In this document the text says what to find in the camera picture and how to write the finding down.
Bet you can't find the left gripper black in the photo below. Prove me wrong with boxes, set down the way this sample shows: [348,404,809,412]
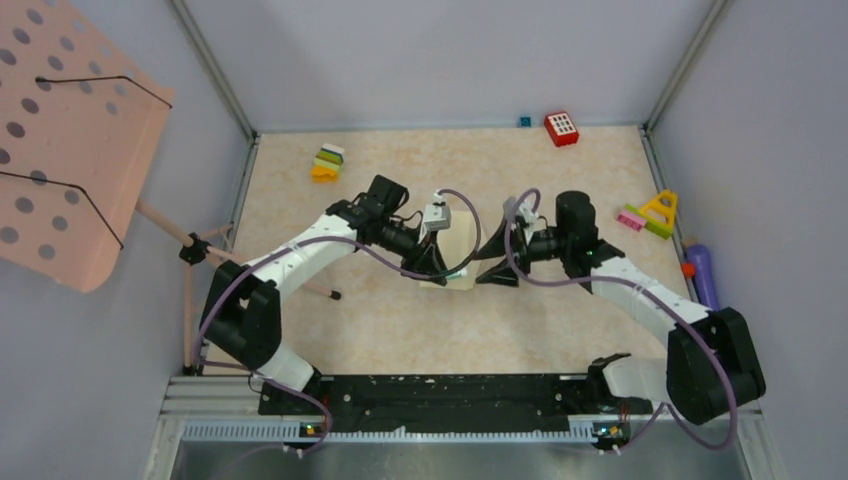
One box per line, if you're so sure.
[377,215,448,285]

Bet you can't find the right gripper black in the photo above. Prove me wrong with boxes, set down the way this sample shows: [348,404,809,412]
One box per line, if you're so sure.
[474,214,572,286]

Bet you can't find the glue stick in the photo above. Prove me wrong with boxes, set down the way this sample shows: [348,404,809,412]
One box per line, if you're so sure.
[446,268,468,280]

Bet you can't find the yellow envelope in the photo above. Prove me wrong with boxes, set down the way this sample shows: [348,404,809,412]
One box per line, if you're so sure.
[419,210,482,291]

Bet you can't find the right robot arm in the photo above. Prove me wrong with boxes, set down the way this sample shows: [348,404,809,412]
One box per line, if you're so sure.
[476,189,767,425]

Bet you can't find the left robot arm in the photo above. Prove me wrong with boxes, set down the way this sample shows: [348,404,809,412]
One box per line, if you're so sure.
[199,175,451,414]

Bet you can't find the pink small block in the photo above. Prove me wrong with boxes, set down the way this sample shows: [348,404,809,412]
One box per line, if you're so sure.
[616,209,647,232]

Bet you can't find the red toy block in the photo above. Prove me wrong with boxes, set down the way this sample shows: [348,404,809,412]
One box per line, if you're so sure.
[543,111,580,147]

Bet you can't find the stacked colourful toy blocks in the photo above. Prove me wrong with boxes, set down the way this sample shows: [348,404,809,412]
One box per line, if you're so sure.
[310,143,345,183]

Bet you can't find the yellow green toy block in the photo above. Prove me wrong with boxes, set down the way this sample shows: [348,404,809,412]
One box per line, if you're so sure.
[636,189,678,239]

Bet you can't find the pink perforated music stand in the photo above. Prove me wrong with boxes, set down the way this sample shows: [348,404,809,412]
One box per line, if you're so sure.
[0,0,343,372]

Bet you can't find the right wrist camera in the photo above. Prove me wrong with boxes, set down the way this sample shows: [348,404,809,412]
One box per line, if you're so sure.
[503,197,539,237]

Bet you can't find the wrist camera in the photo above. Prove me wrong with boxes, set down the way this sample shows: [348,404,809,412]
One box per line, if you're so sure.
[503,197,539,237]
[421,192,452,234]

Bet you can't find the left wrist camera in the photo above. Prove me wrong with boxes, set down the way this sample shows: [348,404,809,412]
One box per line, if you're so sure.
[421,192,452,234]

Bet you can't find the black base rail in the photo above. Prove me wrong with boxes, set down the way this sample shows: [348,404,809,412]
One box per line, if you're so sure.
[158,370,763,452]

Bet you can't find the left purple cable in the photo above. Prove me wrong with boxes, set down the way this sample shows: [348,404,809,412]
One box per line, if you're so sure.
[192,188,484,458]

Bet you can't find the purple cable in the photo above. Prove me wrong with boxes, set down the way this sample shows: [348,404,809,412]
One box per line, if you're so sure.
[192,188,484,458]
[503,188,739,455]

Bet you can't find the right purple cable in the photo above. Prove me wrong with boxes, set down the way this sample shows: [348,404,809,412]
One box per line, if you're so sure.
[503,188,739,455]

